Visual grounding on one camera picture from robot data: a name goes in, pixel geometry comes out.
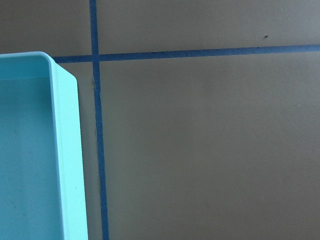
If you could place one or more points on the light blue plastic bin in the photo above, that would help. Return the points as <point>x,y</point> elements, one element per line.
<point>42,191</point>

